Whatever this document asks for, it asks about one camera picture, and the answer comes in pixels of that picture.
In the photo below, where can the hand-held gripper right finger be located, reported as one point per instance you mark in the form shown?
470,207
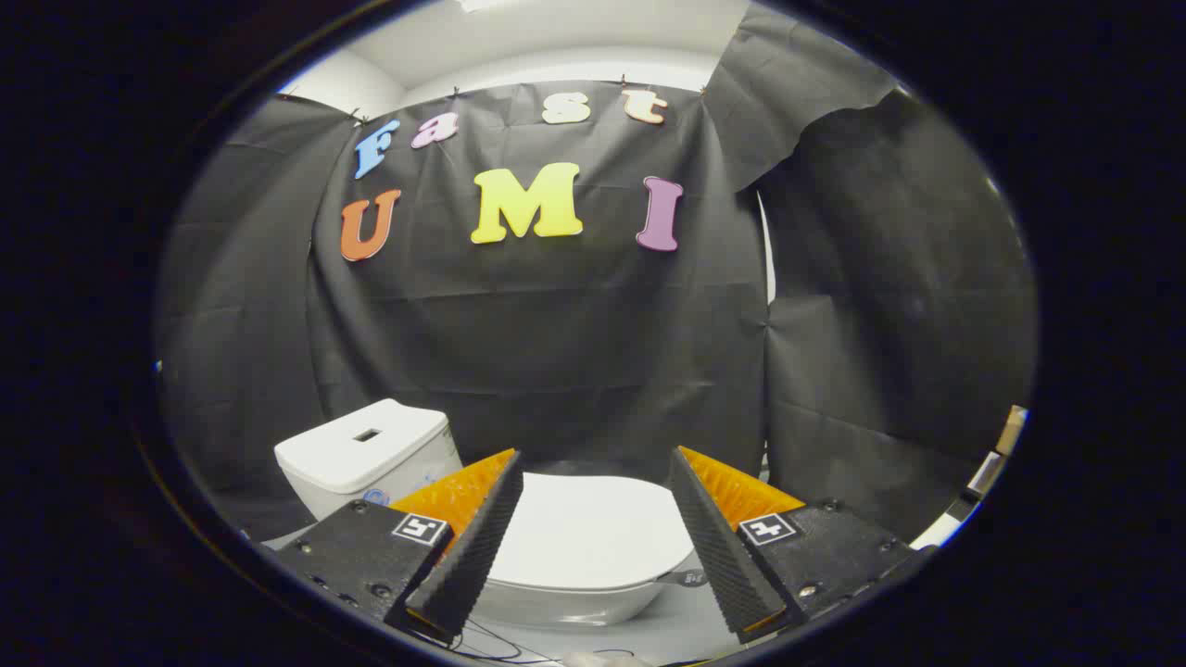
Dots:
723,556

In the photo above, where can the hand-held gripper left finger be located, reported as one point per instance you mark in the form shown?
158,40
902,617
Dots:
468,556

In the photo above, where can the white toilet lid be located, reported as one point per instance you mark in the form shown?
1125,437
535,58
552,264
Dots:
593,528

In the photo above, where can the white toilet bowl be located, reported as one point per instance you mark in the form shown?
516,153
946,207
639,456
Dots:
565,604

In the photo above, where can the white toilet tank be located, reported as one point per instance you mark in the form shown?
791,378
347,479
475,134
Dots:
361,454

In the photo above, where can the black backdrop cloth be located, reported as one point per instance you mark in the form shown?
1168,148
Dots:
556,324

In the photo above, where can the tan cardboard box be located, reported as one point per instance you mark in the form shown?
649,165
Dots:
1012,428

